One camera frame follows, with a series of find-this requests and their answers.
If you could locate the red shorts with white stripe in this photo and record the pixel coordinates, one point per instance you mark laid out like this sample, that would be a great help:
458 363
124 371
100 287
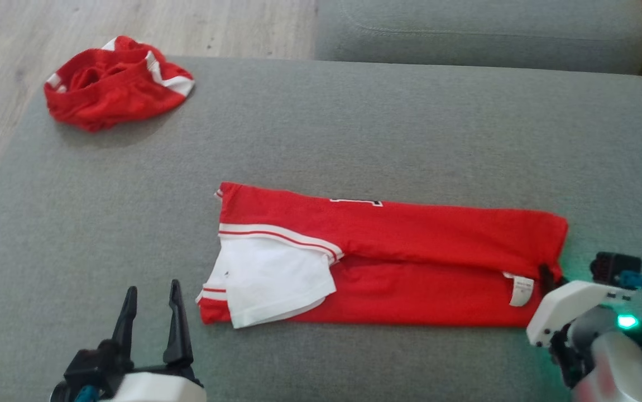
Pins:
114 100

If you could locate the red and white jersey shirt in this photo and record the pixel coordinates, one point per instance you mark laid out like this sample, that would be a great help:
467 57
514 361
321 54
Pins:
438 240

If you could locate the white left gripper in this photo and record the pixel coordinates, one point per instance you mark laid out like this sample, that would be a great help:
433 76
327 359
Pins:
156 388

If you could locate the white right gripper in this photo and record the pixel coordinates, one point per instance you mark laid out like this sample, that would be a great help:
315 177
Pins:
572 298

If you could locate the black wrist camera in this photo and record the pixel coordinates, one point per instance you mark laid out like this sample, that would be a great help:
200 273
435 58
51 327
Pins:
614 265
95 363

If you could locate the large grey fabric sofa seat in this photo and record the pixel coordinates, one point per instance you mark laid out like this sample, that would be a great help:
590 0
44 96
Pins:
354 128

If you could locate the grey fabric sofa cushion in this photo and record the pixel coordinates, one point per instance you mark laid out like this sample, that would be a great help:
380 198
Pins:
466 33

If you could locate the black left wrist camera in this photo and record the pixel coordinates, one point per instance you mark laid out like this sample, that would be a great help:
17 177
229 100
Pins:
95 363

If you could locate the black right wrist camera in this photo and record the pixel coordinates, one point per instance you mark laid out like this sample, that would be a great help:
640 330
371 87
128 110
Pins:
614 265

